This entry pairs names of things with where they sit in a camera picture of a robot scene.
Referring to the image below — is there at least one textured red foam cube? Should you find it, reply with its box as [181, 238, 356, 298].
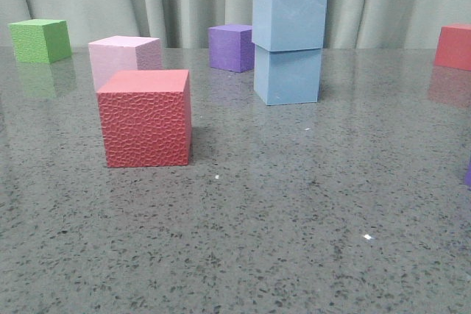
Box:
[96, 69, 192, 168]

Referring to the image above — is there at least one green foam cube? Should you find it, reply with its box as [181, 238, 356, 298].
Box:
[8, 19, 72, 63]

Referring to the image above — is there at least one smooth red foam cube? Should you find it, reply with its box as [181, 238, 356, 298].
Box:
[433, 24, 471, 71]

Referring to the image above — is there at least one dark purple foam cube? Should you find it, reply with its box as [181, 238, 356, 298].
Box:
[208, 24, 255, 73]

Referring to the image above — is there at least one light blue foam cube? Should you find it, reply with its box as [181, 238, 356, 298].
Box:
[252, 0, 327, 51]
[254, 46, 322, 105]

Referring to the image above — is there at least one light purple foam cube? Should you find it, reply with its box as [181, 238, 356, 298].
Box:
[464, 161, 471, 187]

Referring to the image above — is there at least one pink foam cube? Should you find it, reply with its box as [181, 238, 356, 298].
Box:
[88, 35, 163, 90]

